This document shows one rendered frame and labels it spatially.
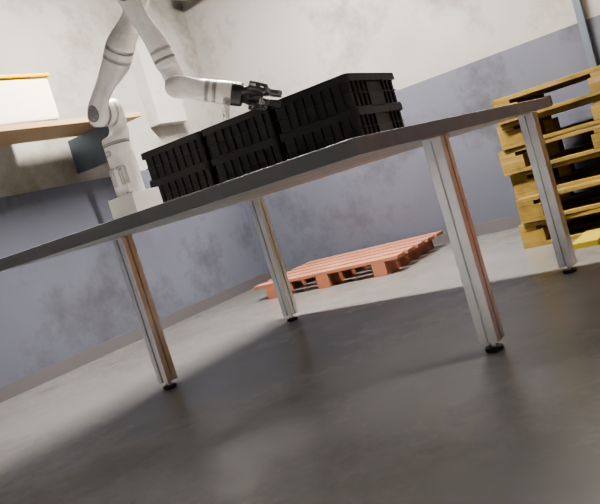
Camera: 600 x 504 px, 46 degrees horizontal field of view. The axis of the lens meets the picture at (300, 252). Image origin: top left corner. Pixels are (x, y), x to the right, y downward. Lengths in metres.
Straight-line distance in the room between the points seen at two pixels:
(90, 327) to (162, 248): 0.85
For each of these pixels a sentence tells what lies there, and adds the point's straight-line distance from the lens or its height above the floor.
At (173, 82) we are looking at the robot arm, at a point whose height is 1.05.
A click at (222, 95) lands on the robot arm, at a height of 0.97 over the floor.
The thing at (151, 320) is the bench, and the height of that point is 0.30.
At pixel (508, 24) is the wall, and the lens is 4.79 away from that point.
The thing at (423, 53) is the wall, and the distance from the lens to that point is 4.99.
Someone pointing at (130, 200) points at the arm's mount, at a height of 0.76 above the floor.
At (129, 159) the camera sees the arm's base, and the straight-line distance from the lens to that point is 2.46.
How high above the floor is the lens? 0.62
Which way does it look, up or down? 4 degrees down
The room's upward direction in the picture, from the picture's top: 17 degrees counter-clockwise
